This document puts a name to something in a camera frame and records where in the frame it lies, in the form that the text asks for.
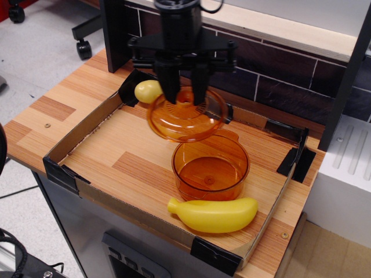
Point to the grey upright post right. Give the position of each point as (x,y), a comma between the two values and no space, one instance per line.
(346,84)

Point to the orange transparent pot lid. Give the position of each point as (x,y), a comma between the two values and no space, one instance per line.
(185,122)

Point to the cardboard fence with black tape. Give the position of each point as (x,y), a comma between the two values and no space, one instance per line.
(110,176)

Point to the black office chair base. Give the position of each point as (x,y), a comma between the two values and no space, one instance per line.
(84,50)

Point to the yellow plastic banana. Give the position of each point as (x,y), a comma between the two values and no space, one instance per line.
(215,216)

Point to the yellow plastic potato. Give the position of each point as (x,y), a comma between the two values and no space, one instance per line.
(148,91)

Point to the white toy sink counter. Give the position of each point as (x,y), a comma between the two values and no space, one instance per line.
(339,200)

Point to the black upright post left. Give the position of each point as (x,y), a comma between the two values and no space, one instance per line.
(114,19)

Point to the grey toy oven front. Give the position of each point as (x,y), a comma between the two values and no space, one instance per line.
(127,262)

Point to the orange transparent plastic pot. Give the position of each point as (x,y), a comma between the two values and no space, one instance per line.
(211,169)

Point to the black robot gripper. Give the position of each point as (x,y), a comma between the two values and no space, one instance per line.
(183,44)

